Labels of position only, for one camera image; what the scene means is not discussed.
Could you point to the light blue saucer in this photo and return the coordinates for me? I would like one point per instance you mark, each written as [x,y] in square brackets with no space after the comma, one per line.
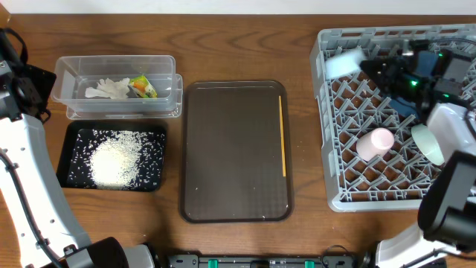
[344,63]

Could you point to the grey plastic dishwasher rack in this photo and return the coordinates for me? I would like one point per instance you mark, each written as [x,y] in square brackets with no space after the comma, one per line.
[352,105]

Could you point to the pink cup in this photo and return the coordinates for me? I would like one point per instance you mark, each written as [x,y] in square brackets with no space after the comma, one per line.
[375,143]

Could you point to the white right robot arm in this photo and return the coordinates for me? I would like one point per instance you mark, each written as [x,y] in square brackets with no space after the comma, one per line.
[446,217]

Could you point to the clear plastic waste bin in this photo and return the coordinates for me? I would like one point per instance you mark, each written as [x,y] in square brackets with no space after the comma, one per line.
[76,74]

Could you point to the white tissue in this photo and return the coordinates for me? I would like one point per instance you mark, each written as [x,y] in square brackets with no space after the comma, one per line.
[109,89]

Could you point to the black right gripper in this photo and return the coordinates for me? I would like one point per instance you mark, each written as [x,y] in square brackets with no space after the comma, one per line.
[392,69]

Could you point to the yellow green snack wrapper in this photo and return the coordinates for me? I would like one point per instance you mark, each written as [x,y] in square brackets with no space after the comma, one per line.
[142,87]

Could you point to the brown plastic serving tray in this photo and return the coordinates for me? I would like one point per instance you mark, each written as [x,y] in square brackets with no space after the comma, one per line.
[231,157]

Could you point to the white rice pile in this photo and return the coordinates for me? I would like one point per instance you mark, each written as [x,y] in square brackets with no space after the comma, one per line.
[119,160]

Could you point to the black rectangular tray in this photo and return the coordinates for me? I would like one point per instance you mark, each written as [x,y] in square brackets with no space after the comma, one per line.
[74,127]

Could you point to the dark blue plate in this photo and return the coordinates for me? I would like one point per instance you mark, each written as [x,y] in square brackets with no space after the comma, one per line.
[408,93]

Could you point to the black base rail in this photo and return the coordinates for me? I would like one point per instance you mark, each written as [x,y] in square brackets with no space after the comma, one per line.
[195,261]

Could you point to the mint green bowl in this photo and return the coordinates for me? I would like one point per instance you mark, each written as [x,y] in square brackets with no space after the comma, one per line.
[427,143]

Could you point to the wooden chopstick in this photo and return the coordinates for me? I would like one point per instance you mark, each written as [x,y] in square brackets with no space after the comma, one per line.
[282,140]

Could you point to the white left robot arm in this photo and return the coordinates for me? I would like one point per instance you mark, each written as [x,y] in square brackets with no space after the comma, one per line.
[48,233]

